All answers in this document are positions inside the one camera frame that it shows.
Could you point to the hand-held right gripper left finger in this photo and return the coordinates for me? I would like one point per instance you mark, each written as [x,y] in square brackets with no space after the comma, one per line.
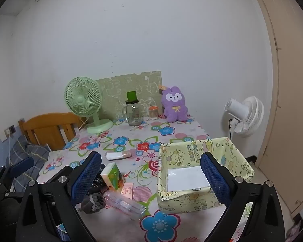
[87,176]

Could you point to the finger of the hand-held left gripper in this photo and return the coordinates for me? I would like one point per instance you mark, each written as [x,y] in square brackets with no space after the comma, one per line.
[22,165]
[60,172]

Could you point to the yellow printed storage box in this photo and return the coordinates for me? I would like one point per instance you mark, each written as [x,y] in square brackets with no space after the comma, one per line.
[184,199]

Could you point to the white packet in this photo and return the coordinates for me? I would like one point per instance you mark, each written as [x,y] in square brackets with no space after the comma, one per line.
[115,156]

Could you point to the glass jar with green lid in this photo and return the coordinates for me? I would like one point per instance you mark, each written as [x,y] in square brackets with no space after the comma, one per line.
[132,113]

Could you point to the green patterned board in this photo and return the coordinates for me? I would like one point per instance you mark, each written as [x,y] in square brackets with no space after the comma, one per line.
[116,85]

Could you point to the beige door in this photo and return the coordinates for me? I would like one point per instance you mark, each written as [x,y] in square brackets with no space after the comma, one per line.
[293,105]

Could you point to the green tissue pack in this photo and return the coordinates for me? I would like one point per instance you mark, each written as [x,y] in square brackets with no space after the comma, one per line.
[112,176]

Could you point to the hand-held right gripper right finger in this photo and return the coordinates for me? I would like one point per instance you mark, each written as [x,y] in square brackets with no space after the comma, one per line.
[214,179]

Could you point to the small jar with orange lid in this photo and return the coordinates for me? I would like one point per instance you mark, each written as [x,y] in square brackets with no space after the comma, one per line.
[153,113]

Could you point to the clear plastic bottle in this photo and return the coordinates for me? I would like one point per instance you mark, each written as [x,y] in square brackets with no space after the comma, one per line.
[126,204]

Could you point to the pink wipes pack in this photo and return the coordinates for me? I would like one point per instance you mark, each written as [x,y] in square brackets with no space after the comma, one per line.
[127,190]

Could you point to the wall socket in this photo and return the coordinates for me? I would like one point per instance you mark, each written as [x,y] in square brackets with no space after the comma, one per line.
[11,129]

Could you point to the green desk fan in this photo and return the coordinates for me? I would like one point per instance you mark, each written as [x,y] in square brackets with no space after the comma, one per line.
[82,99]

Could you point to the purple plush rabbit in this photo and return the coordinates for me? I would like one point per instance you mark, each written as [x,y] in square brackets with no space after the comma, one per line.
[174,105]

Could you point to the dark cloth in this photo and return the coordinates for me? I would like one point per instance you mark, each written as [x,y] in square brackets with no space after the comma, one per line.
[296,221]

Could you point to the white standing fan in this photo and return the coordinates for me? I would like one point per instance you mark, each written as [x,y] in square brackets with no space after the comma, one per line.
[247,116]

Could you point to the grey plaid blanket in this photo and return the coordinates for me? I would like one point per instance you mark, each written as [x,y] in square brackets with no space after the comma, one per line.
[32,153]

